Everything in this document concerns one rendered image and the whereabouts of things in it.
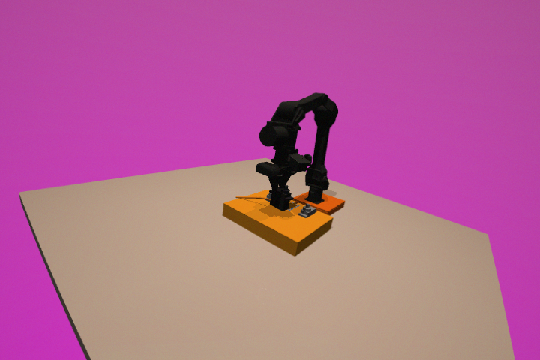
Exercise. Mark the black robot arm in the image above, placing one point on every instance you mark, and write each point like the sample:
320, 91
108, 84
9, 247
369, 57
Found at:
283, 130

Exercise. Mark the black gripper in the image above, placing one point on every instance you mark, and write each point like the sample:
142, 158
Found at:
278, 173

